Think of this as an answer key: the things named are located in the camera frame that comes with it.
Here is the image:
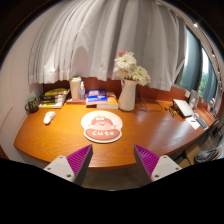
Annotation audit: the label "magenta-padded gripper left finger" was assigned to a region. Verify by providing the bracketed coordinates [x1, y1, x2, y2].
[43, 143, 94, 187]

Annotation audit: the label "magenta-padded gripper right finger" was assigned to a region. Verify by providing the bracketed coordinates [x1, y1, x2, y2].
[133, 144, 183, 187]

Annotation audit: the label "white computer mouse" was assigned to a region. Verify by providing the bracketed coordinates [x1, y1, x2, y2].
[43, 110, 57, 126]

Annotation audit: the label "round pink cartoon mouse pad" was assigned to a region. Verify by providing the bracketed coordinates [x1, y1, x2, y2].
[80, 110, 124, 144]

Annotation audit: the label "white paper sheet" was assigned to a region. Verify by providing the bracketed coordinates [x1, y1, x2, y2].
[185, 115, 201, 131]

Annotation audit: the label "dark smartphone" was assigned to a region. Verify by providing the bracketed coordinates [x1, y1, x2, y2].
[195, 117, 209, 130]

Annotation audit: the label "silver laptop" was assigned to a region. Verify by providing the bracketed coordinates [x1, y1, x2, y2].
[172, 98, 195, 118]

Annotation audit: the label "yellow and white book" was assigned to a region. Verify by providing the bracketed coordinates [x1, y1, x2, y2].
[38, 99, 66, 110]

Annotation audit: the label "red flat notebook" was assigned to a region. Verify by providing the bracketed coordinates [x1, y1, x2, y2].
[65, 97, 88, 105]

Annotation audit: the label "dark mug with green inside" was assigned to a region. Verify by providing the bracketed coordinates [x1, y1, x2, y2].
[24, 96, 40, 114]

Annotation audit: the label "white ceramic vase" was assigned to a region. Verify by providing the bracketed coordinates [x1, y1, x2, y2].
[118, 78, 139, 112]

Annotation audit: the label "cream lidded tumbler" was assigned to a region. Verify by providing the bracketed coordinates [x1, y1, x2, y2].
[68, 76, 83, 100]

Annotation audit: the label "white and pink flowers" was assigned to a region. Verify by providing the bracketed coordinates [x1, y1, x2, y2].
[113, 50, 152, 87]

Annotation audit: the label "dark teal curtain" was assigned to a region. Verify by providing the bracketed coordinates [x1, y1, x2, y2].
[181, 29, 203, 92]

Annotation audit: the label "white pleated curtain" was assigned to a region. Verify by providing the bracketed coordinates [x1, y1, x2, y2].
[28, 0, 188, 93]

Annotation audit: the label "black cable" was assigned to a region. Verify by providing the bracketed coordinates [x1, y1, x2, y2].
[136, 85, 148, 113]

